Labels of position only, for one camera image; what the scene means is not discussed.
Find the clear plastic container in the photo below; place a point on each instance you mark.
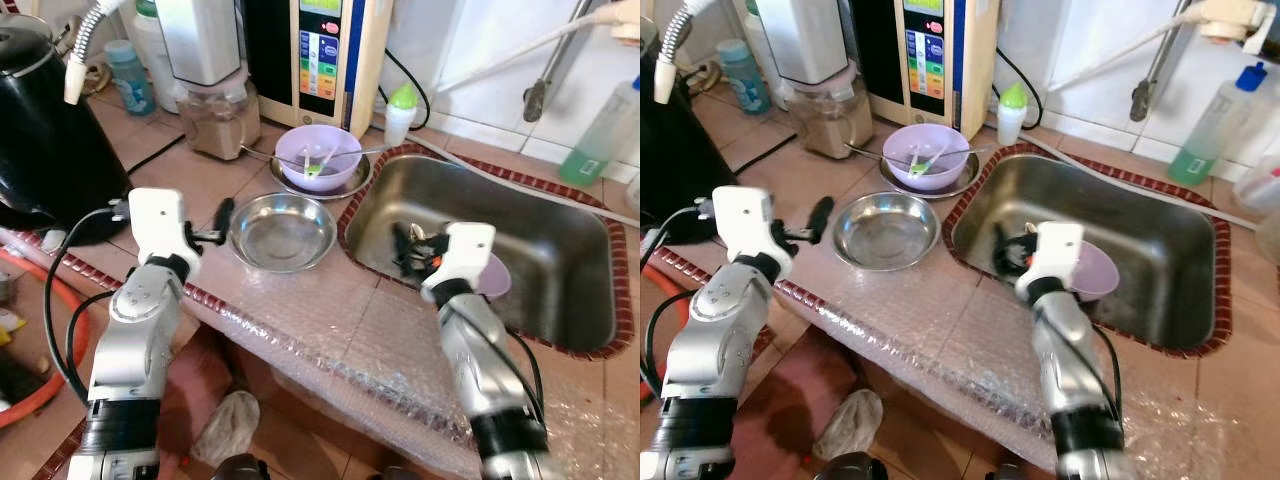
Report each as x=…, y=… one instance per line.
x=1255, y=187

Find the clear bubble wrap sheet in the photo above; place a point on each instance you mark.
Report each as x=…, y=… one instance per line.
x=930, y=345
x=330, y=335

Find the grey crumpled rag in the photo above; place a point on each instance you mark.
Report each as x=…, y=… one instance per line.
x=850, y=420
x=228, y=425

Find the grey metal faucet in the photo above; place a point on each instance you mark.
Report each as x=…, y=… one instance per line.
x=553, y=65
x=1158, y=65

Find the white plastic pipe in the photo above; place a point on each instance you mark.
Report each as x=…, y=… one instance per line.
x=1120, y=50
x=520, y=45

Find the small green white item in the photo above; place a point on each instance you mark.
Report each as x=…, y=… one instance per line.
x=918, y=167
x=315, y=168

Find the water ionizer coloured buttons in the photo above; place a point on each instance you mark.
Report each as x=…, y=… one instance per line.
x=320, y=55
x=925, y=55

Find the white bottle green cap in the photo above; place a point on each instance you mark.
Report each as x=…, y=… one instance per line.
x=400, y=115
x=1011, y=115

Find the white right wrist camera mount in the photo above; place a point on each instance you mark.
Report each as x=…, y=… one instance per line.
x=468, y=255
x=1055, y=250

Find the dark robot left foot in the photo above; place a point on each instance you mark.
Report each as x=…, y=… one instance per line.
x=850, y=467
x=240, y=468

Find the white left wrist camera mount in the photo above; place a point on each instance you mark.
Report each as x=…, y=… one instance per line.
x=745, y=223
x=160, y=225

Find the tall white plastic bottle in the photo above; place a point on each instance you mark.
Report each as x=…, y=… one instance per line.
x=148, y=35
x=756, y=18

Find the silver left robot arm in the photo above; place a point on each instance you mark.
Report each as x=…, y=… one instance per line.
x=715, y=345
x=130, y=345

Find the clear bottle green liquid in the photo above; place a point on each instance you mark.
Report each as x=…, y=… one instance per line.
x=1208, y=125
x=598, y=135

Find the light purple plastic bowl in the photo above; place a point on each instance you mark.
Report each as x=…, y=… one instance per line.
x=497, y=279
x=905, y=150
x=1100, y=271
x=300, y=150

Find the shallow stainless steel plate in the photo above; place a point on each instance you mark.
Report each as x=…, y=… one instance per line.
x=355, y=186
x=965, y=184

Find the black electric kettle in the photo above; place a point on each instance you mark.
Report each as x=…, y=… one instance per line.
x=45, y=135
x=672, y=155

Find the clear bottle blue cap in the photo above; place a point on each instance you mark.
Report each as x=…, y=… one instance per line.
x=745, y=78
x=130, y=80

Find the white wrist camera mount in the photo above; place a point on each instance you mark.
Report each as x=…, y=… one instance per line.
x=160, y=225
x=1055, y=250
x=468, y=255
x=745, y=223

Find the stainless steel kitchen sink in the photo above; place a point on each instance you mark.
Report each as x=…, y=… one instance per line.
x=540, y=240
x=1150, y=235

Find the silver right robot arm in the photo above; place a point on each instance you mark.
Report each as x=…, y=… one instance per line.
x=490, y=385
x=1075, y=375

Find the thin metal utensil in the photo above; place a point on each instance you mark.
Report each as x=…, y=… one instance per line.
x=965, y=152
x=360, y=153
x=868, y=153
x=262, y=155

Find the blender with clear jar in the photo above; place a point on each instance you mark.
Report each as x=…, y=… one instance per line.
x=205, y=50
x=815, y=50

